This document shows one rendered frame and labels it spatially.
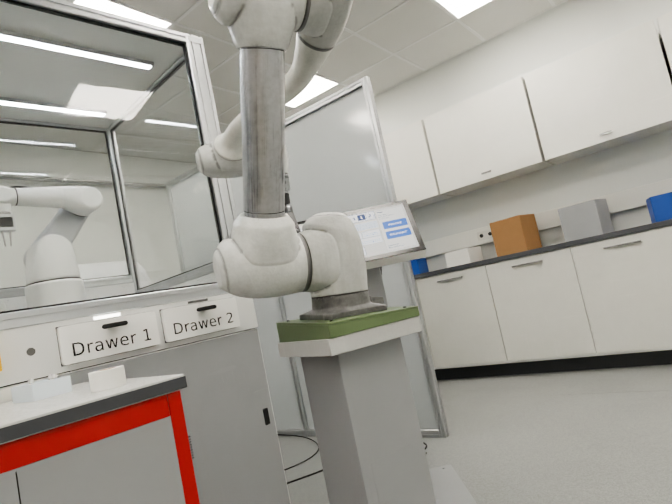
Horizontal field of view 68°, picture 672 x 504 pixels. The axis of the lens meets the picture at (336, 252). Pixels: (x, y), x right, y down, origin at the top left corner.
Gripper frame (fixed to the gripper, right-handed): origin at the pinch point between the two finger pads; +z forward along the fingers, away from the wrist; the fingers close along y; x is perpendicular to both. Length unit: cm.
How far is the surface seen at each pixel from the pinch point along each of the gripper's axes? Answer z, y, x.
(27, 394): 21, 14, -75
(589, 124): -58, -71, 285
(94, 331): 13, -16, -58
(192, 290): 6.9, -28.9, -25.2
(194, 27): -159, -177, 38
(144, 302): 7.7, -23.4, -42.2
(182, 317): 15.1, -24.5, -30.9
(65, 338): 13, -14, -66
